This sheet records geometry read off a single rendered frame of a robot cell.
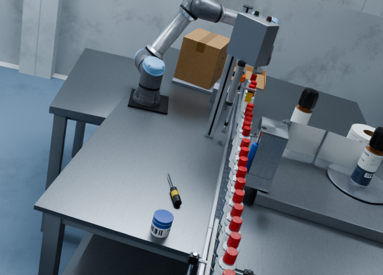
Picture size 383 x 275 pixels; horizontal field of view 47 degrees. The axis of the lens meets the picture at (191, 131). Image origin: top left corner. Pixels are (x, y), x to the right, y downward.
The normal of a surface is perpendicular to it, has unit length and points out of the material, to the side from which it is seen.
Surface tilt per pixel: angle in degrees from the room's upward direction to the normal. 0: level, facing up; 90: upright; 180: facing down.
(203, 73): 90
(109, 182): 0
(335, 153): 90
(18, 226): 0
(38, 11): 90
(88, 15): 90
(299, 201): 0
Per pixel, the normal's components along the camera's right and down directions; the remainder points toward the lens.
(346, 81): 0.02, 0.47
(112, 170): 0.24, -0.85
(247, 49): -0.68, 0.18
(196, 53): -0.31, 0.38
